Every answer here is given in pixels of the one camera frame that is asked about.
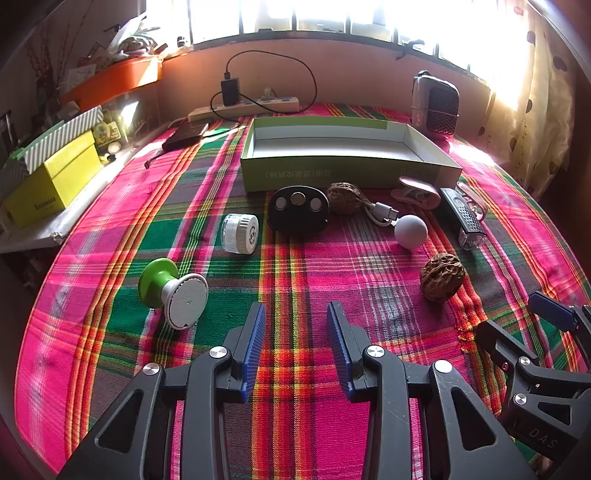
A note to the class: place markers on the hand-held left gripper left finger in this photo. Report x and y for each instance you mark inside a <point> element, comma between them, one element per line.
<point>254,350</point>

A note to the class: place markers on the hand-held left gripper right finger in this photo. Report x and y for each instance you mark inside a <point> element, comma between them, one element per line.
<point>339,350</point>

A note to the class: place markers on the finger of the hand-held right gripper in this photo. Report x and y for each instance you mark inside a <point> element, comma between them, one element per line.
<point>503,344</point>
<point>551,311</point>

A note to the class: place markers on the green and white spool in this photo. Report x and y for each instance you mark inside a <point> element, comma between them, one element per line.
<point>187,300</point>

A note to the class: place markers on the pitted brown walnut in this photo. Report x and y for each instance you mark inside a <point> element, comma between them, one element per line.
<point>441,277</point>

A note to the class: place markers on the small white jar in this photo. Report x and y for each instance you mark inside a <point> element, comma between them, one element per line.
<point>240,233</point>

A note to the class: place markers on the black bike light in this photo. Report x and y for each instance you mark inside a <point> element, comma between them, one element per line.
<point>464,219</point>

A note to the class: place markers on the black oval three-button device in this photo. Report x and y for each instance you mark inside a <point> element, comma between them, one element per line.
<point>281,217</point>

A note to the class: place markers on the white ball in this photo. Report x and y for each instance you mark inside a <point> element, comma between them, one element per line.
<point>411,232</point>

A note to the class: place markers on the wrinkled brown walnut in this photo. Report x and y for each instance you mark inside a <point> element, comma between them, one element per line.
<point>344,198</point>

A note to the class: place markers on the pink case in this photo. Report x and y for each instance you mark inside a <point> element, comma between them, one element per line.
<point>413,199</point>

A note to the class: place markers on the green cardboard box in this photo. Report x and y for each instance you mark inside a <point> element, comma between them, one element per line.
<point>323,173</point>

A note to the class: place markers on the plaid tablecloth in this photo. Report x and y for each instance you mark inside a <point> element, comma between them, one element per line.
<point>300,277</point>

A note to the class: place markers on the cream dotted curtain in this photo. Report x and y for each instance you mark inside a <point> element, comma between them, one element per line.
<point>540,115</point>

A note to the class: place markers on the black power bank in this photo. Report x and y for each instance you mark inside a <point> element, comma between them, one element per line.
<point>184,136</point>

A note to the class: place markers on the white and black heater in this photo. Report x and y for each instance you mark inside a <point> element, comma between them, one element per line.
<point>438,106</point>

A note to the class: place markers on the white power strip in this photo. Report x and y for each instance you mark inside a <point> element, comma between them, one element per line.
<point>277,105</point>

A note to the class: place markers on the yellow cardboard box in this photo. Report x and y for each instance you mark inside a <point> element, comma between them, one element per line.
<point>60,184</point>

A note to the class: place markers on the black charger adapter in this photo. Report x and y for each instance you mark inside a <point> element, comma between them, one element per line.
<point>230,92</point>

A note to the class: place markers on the small green card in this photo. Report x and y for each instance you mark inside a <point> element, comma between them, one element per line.
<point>107,133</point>

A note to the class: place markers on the green striped box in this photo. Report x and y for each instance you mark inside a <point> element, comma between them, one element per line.
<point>64,134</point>

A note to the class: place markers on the black window latch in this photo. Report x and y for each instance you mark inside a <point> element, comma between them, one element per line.
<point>408,46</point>

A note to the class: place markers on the orange plastic tray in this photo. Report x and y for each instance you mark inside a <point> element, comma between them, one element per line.
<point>115,78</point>

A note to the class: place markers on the pile of white bags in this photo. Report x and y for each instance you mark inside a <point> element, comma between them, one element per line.
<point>134,44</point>

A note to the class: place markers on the window frame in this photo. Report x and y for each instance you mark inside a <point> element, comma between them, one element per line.
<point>240,21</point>

